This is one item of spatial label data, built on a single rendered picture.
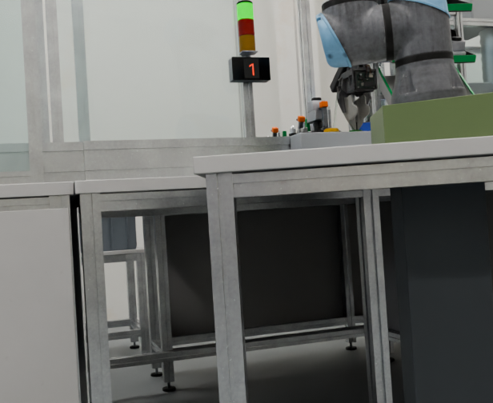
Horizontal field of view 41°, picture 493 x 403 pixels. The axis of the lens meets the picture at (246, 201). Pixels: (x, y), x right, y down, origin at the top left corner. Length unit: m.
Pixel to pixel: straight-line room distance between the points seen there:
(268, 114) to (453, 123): 3.83
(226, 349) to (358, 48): 0.66
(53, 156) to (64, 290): 0.32
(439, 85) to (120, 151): 0.76
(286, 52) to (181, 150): 3.33
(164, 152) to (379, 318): 0.71
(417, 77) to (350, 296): 2.40
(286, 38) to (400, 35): 3.59
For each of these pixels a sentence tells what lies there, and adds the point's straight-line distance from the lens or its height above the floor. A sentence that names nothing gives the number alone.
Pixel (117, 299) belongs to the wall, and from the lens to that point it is 5.25.
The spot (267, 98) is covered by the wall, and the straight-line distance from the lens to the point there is 5.09.
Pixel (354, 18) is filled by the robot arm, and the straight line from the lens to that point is 1.38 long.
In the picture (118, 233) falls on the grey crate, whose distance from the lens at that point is 3.65.
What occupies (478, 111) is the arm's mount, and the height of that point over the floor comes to 0.92.
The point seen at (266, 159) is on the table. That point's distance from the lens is 1.08.
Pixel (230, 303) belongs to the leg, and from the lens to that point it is 1.11.
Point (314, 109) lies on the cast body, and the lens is 1.96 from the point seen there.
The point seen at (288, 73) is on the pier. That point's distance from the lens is 4.88.
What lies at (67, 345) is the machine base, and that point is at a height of 0.49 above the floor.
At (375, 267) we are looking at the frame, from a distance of 1.76.
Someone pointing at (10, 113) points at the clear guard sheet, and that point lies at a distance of 1.60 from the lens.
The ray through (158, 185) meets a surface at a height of 0.84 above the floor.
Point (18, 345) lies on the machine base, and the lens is 1.56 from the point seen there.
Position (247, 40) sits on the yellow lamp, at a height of 1.29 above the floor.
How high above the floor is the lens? 0.75
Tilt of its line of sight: 1 degrees up
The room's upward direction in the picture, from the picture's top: 4 degrees counter-clockwise
